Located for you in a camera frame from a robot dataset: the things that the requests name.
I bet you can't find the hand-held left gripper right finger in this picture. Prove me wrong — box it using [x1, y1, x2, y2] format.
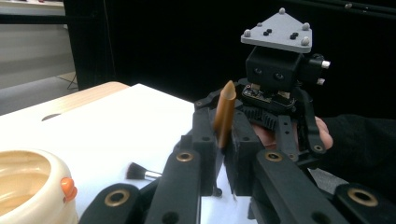
[223, 110, 350, 224]

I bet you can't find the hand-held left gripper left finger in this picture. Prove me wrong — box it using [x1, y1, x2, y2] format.
[152, 106, 219, 224]

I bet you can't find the black makeup brush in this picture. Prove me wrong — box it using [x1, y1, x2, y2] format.
[125, 161, 163, 182]

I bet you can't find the black curtain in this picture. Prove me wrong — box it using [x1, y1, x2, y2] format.
[64, 0, 396, 125]

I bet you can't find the white table sheet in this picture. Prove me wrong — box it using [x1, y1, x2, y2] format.
[0, 83, 260, 224]

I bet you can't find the wooden table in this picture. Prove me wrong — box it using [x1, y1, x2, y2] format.
[0, 81, 131, 126]

